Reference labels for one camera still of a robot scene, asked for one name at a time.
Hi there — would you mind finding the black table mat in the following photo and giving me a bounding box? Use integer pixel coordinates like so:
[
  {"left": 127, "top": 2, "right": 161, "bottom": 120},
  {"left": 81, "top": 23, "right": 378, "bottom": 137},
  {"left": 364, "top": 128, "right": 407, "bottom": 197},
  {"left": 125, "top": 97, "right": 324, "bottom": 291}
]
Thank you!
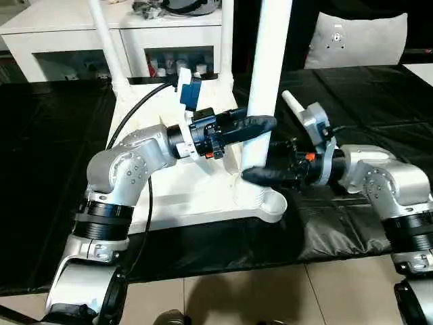
[{"left": 0, "top": 62, "right": 433, "bottom": 295}]

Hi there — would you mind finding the black robot foot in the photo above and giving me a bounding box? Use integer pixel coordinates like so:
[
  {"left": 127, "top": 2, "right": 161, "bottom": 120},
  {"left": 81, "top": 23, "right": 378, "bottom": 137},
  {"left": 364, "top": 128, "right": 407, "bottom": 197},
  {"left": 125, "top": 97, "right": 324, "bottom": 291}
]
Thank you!
[{"left": 154, "top": 310, "right": 190, "bottom": 325}]

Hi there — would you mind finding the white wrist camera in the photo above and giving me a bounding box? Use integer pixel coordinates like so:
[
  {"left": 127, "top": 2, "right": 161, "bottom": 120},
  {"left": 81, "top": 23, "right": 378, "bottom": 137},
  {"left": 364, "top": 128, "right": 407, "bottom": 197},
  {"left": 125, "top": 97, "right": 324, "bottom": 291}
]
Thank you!
[
  {"left": 175, "top": 68, "right": 204, "bottom": 160},
  {"left": 298, "top": 102, "right": 338, "bottom": 187}
]

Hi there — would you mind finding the white plastic table leg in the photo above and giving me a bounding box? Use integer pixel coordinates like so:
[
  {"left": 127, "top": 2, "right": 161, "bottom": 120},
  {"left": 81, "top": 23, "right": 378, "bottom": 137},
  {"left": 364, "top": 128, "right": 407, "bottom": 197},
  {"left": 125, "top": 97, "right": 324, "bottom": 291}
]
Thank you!
[
  {"left": 233, "top": 0, "right": 294, "bottom": 205},
  {"left": 88, "top": 0, "right": 131, "bottom": 95},
  {"left": 281, "top": 90, "right": 309, "bottom": 123},
  {"left": 219, "top": 0, "right": 235, "bottom": 85}
]

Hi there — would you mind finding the light grey cushion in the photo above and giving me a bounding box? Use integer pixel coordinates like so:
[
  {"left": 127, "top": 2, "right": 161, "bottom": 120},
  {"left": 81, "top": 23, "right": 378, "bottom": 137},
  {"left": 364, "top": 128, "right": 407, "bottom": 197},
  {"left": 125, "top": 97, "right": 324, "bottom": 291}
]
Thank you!
[{"left": 304, "top": 12, "right": 409, "bottom": 70}]

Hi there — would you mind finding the white plastic table top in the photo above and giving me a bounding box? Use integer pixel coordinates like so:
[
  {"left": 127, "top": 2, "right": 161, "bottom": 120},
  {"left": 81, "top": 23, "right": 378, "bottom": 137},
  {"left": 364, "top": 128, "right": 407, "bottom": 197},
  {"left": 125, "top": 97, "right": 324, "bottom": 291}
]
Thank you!
[{"left": 108, "top": 74, "right": 288, "bottom": 234}]

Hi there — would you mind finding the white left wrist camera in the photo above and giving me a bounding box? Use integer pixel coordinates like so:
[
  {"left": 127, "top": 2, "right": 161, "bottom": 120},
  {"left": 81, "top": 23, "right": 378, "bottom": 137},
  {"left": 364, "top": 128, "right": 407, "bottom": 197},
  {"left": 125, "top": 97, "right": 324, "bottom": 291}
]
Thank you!
[{"left": 175, "top": 68, "right": 204, "bottom": 160}]

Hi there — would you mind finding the white flat sheet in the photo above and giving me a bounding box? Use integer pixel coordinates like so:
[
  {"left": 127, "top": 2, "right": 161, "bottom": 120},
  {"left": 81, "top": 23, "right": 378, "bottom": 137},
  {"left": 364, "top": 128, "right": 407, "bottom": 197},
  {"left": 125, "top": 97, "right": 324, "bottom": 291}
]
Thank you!
[{"left": 405, "top": 63, "right": 433, "bottom": 86}]

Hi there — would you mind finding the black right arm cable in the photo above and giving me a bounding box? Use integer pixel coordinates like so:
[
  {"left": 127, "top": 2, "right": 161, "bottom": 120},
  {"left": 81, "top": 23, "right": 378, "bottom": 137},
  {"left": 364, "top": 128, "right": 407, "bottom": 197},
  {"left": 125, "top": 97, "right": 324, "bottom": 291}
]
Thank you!
[{"left": 325, "top": 122, "right": 380, "bottom": 146}]

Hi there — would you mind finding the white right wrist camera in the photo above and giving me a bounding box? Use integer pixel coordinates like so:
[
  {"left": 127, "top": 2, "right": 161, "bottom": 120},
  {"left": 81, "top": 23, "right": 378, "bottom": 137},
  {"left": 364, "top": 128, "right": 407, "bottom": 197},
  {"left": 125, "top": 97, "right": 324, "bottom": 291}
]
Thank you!
[{"left": 298, "top": 102, "right": 338, "bottom": 187}]

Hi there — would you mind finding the white glass-door cabinet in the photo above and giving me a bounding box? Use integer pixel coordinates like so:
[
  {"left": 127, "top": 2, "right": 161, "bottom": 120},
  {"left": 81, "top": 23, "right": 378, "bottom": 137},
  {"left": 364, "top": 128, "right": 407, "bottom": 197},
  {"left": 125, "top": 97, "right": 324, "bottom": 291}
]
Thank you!
[{"left": 0, "top": 0, "right": 224, "bottom": 83}]

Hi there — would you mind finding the black tall cabinet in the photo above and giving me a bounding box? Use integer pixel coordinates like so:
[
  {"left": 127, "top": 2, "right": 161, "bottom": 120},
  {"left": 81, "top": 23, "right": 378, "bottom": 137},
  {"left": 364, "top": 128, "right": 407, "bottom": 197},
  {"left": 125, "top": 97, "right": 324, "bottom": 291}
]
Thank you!
[{"left": 231, "top": 0, "right": 319, "bottom": 72}]

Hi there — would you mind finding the grey carry case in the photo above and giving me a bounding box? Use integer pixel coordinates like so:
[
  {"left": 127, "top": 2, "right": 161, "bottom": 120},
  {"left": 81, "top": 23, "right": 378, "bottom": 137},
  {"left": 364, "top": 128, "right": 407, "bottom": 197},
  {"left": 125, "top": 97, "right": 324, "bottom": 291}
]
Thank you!
[{"left": 132, "top": 0, "right": 223, "bottom": 18}]

